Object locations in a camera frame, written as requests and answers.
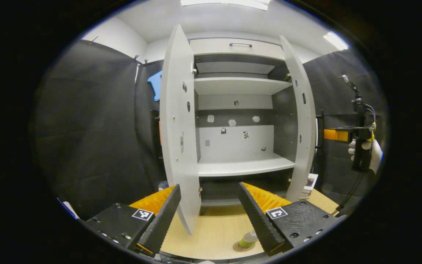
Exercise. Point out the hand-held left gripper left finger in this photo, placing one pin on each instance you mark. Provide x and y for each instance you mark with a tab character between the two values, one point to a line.
163	220

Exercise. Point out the clear bottle with green label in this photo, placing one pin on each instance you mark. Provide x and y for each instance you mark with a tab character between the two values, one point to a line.
248	240

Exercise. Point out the white cabinet drawer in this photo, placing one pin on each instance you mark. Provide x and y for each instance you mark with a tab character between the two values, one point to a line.
211	49

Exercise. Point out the ceiling light panel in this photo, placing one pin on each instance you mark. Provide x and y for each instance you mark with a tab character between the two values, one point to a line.
225	3
336	40

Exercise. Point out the white and grey cabinet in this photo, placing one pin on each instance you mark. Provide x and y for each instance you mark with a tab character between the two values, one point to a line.
233	143

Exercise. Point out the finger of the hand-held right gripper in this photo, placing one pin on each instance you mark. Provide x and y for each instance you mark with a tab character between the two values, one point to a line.
335	135

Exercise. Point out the printed booklet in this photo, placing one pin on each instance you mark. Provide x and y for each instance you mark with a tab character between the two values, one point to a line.
310	182

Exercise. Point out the white cabinet door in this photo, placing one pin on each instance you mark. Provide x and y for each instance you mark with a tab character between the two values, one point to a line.
304	146
178	139

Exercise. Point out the white cabinet shelf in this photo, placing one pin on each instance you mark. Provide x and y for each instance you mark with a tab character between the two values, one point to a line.
244	167
240	86

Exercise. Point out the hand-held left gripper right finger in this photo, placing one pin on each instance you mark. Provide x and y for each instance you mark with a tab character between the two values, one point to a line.
258	220

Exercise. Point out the round brown coaster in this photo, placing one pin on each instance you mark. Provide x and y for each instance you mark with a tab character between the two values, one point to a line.
237	248

